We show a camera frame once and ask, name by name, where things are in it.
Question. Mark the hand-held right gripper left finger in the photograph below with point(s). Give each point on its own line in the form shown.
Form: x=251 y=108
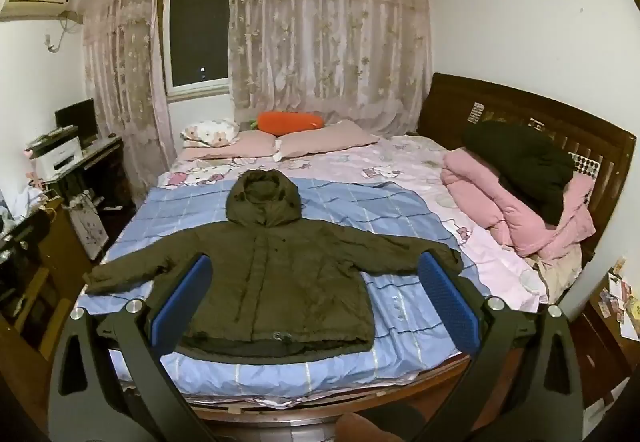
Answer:
x=182 y=302

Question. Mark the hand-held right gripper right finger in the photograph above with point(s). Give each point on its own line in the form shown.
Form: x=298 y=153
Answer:
x=447 y=302

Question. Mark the olive green hooded jacket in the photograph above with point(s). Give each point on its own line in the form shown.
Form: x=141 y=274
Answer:
x=300 y=272

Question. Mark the blue plaid blanket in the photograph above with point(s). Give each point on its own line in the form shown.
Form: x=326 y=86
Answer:
x=395 y=317

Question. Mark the pink quilt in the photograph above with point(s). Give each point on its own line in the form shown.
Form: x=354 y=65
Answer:
x=510 y=217

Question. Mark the beige cloth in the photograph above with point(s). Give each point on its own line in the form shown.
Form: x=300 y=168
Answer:
x=560 y=277

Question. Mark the white gift bag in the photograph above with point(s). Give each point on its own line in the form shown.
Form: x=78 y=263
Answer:
x=87 y=232

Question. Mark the wooden cabinet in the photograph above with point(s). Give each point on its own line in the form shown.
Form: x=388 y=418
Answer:
x=45 y=272

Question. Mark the dark desk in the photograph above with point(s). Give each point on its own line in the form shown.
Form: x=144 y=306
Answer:
x=107 y=177

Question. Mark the pink cartoon bed sheet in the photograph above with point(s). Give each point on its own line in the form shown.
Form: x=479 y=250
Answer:
x=380 y=162

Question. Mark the black coat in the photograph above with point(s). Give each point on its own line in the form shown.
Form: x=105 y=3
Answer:
x=525 y=162

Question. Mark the wooden nightstand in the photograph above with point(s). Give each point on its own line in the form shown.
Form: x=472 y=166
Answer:
x=600 y=352

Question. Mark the pink pillow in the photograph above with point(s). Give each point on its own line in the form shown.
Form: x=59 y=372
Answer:
x=235 y=148
x=325 y=138

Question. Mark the white floral pillow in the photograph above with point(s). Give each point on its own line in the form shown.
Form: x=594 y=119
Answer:
x=207 y=131

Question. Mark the white printer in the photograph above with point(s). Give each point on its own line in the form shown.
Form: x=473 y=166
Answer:
x=60 y=157

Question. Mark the orange carrot plush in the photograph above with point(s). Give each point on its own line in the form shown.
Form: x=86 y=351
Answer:
x=290 y=121

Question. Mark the black monitor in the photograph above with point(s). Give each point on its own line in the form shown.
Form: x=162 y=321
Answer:
x=77 y=119

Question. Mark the dark wooden bed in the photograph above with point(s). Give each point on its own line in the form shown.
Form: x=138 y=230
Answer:
x=500 y=97

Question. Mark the pink lace curtain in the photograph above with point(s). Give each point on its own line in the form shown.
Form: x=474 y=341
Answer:
x=330 y=37
x=120 y=72

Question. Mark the window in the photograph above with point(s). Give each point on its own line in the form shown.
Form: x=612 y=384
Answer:
x=197 y=27

